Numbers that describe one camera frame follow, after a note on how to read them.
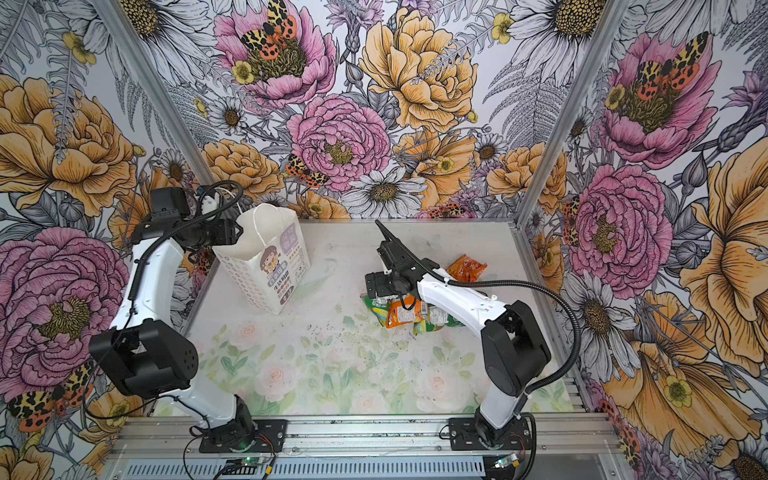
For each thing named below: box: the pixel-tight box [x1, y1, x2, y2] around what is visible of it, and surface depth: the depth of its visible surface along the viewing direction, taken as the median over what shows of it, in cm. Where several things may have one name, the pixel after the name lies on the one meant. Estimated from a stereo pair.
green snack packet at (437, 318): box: [414, 306, 465, 335], surface depth 91 cm
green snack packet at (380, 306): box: [360, 295, 391, 327], surface depth 93 cm
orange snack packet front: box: [385, 293, 424, 329], surface depth 93 cm
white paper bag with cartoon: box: [213, 203, 311, 315], surface depth 89 cm
